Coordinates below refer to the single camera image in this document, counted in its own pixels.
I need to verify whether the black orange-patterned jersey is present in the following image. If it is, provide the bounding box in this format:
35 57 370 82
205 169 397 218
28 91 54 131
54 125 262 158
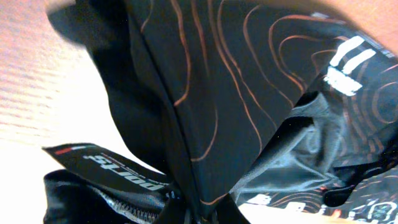
44 1 397 223

